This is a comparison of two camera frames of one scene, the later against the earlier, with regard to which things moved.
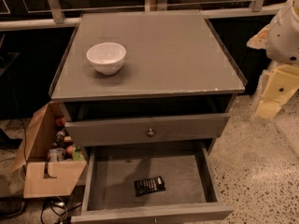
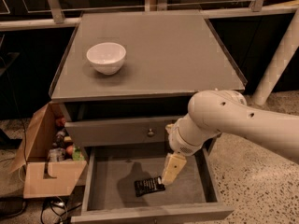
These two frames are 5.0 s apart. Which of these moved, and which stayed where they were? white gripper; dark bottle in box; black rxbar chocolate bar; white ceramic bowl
Moved: white gripper
Stayed: black rxbar chocolate bar; white ceramic bowl; dark bottle in box
